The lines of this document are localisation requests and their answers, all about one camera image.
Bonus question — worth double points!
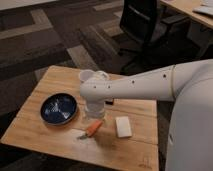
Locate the dark blue bowl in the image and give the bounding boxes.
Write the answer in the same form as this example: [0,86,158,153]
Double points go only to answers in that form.
[40,93,78,125]

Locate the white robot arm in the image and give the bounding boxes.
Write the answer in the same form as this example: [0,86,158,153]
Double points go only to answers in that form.
[80,59,213,171]

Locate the black office chair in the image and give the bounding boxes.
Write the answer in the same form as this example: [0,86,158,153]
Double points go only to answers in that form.
[118,0,188,58]

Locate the black and red battery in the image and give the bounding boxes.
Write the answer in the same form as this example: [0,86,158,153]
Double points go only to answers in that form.
[105,98,114,105]

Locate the light wooden desk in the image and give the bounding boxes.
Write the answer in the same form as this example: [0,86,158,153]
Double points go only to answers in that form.
[160,0,213,29]

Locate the white paper cup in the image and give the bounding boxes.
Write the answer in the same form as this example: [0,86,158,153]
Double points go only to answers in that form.
[78,69,94,83]

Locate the white sponge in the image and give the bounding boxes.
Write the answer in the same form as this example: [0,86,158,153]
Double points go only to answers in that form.
[115,116,132,138]

